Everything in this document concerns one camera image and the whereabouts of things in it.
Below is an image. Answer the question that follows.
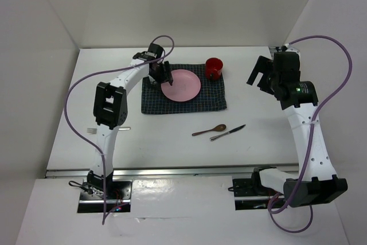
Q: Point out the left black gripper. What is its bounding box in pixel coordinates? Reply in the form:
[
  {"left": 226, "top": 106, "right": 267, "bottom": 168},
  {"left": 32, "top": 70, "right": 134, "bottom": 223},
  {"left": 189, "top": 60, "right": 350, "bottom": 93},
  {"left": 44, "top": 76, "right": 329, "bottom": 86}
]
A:
[{"left": 145, "top": 61, "right": 173, "bottom": 90}]

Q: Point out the pink plate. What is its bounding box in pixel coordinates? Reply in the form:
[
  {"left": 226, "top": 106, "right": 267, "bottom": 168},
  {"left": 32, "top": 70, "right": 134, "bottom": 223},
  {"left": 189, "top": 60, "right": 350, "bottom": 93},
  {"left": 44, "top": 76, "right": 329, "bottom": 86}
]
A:
[{"left": 161, "top": 69, "right": 201, "bottom": 102}]

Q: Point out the red mug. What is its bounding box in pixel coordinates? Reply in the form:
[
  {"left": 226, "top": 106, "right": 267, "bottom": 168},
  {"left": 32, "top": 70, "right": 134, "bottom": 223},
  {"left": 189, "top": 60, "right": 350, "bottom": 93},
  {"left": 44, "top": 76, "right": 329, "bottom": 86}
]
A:
[{"left": 205, "top": 57, "right": 223, "bottom": 81}]

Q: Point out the dark checked cloth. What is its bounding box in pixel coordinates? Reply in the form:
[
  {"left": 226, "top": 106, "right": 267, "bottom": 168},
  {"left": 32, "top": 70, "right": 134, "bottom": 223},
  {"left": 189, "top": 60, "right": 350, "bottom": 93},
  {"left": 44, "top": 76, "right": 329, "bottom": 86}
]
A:
[{"left": 141, "top": 64, "right": 227, "bottom": 115}]

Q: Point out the wooden spoon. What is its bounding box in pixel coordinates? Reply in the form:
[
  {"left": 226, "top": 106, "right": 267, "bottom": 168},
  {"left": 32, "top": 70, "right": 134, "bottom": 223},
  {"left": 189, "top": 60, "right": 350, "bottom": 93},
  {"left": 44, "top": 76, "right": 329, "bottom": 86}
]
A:
[{"left": 192, "top": 124, "right": 227, "bottom": 137}]

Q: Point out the steel knife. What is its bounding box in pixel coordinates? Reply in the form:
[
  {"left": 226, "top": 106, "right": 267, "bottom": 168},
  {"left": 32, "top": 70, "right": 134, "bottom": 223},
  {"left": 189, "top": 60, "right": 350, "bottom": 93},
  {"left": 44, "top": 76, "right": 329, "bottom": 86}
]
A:
[{"left": 209, "top": 125, "right": 247, "bottom": 142}]

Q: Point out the steel fork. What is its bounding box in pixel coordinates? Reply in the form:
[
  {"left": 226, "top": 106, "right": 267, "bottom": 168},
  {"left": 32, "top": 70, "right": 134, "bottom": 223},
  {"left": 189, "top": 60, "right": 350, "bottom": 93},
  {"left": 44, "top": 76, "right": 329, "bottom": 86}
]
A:
[{"left": 87, "top": 127, "right": 131, "bottom": 135}]

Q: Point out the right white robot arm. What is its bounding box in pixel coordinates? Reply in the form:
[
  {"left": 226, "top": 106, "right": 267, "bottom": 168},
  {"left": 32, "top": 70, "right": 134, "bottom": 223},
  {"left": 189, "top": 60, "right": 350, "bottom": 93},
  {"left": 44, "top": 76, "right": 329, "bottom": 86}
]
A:
[{"left": 247, "top": 52, "right": 348, "bottom": 208}]

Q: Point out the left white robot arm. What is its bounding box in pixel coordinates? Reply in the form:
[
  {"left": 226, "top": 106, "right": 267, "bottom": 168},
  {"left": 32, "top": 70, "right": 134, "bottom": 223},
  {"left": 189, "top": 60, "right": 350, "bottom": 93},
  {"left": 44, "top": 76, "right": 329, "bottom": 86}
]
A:
[{"left": 87, "top": 43, "right": 173, "bottom": 199}]

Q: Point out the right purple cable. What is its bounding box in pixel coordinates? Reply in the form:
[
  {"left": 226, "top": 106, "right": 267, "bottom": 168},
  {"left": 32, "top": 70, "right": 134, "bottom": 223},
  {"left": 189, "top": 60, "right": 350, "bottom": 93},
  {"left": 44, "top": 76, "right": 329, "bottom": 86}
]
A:
[{"left": 268, "top": 35, "right": 353, "bottom": 233}]

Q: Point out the purple cable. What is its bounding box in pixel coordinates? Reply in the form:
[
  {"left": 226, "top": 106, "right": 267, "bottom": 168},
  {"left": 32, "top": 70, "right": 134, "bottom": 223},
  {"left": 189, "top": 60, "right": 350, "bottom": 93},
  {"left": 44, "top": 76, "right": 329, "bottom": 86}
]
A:
[
  {"left": 63, "top": 35, "right": 175, "bottom": 225},
  {"left": 268, "top": 35, "right": 353, "bottom": 233}
]

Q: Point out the aluminium front rail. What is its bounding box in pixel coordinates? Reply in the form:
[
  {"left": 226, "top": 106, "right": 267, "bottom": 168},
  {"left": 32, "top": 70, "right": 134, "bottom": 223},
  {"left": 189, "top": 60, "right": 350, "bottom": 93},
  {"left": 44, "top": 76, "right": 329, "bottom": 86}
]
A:
[{"left": 45, "top": 164, "right": 298, "bottom": 178}]

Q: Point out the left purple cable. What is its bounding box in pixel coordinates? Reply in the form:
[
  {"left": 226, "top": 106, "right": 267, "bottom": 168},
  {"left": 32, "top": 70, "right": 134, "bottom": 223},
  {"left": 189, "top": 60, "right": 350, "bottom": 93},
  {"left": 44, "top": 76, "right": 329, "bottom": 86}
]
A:
[{"left": 63, "top": 35, "right": 175, "bottom": 225}]

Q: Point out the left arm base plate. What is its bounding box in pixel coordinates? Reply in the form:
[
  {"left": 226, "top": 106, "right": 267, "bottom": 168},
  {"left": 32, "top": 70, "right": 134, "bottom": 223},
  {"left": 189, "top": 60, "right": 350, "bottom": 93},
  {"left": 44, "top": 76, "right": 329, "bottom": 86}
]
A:
[{"left": 77, "top": 178, "right": 133, "bottom": 213}]

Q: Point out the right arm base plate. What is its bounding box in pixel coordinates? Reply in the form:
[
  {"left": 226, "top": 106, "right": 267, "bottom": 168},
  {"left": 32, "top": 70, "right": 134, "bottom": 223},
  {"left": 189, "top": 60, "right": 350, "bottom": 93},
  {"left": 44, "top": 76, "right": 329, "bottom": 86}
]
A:
[{"left": 228, "top": 178, "right": 276, "bottom": 211}]

